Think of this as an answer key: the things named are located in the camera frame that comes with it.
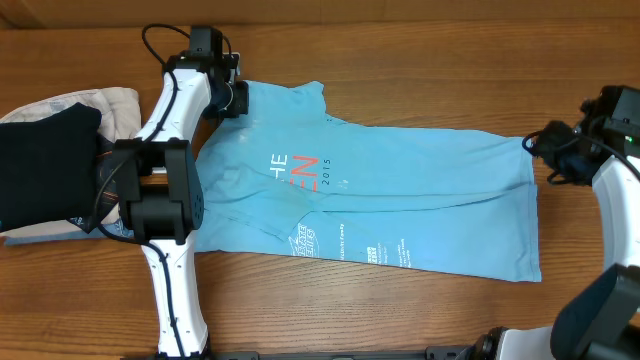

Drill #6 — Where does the light blue printed t-shirt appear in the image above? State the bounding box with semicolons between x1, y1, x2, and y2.
196;82;541;282

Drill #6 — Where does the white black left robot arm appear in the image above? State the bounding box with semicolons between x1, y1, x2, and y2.
113;52;248;359

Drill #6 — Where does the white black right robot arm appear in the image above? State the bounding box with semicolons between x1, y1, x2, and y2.
458;121;639;359

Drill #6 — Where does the beige folded garment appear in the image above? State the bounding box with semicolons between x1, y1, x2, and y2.
0;87;144;239

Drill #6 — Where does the dark printed folded garment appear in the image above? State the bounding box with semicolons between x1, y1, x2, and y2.
67;134;118;233

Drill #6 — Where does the blue folded garment bottom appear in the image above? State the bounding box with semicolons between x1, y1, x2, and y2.
1;221;105;246

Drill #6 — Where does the black folded garment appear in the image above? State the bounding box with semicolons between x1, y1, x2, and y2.
1;103;101;231

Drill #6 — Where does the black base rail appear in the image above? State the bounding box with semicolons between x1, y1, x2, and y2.
212;345;475;360

